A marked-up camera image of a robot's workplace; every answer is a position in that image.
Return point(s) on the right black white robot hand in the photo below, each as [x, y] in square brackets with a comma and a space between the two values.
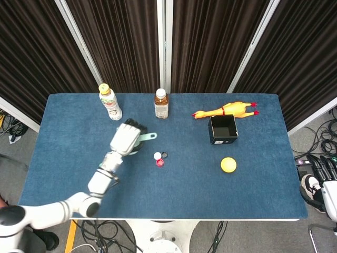
[330, 195]

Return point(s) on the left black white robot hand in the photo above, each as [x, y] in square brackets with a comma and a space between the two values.
[125, 138]

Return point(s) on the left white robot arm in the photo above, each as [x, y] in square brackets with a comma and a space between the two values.
[100, 182]

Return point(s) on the yellow-capped white drink bottle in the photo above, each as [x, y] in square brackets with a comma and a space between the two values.
[111, 105]

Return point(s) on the white bottle cap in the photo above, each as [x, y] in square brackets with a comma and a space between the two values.
[157, 156]

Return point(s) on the red bottle cap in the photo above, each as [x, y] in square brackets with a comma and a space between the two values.
[160, 163]

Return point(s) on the black ring cap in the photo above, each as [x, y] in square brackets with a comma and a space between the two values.
[166, 153]

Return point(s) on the white-capped brown tea bottle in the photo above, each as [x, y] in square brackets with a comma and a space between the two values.
[161, 108]

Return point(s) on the white black sneaker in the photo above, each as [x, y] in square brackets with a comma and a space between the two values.
[310, 183]

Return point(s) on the blue table mat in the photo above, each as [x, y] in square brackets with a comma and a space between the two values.
[194, 195]

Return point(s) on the dark brown curtain panel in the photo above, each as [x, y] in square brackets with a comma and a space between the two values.
[121, 44]
[210, 44]
[31, 58]
[297, 58]

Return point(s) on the black open cardboard box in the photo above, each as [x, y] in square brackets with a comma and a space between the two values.
[223, 139]

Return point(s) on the yellow ball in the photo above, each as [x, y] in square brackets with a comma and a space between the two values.
[228, 164]

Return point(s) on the yellow rubber chicken toy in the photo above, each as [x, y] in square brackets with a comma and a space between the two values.
[233, 108]

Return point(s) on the black shoe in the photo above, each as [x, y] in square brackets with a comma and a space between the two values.
[48, 238]

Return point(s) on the white partition frame post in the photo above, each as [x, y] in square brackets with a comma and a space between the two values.
[252, 44]
[79, 44]
[164, 44]

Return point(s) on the white table pedestal base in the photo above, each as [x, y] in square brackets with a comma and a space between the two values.
[162, 237]

